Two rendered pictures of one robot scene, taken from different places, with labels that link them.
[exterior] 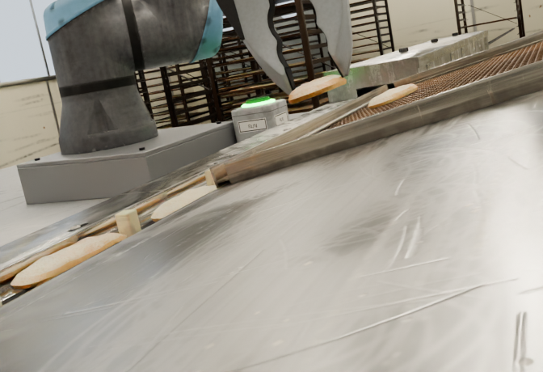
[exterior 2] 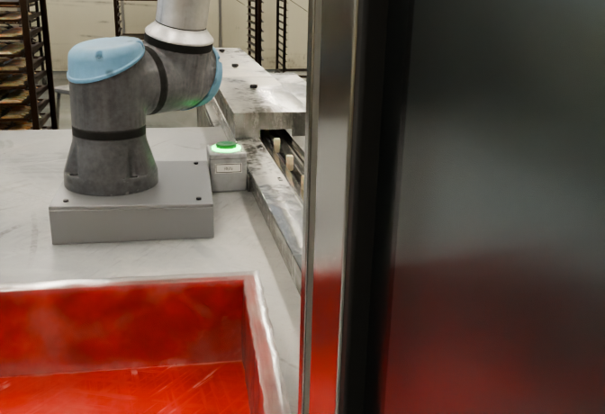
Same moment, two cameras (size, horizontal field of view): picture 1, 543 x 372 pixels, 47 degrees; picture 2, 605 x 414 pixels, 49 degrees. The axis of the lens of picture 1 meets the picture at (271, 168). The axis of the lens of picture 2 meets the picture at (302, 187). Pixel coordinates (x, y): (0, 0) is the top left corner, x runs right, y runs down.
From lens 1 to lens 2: 0.71 m
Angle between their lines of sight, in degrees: 39
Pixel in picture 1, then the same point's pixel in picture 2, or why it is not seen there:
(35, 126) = not seen: outside the picture
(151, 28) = (176, 85)
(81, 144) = (114, 187)
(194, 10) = (207, 71)
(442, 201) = not seen: outside the picture
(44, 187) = (82, 229)
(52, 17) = (99, 66)
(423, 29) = not seen: outside the picture
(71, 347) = not seen: outside the picture
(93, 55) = (132, 105)
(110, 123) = (139, 168)
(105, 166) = (166, 213)
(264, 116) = (240, 162)
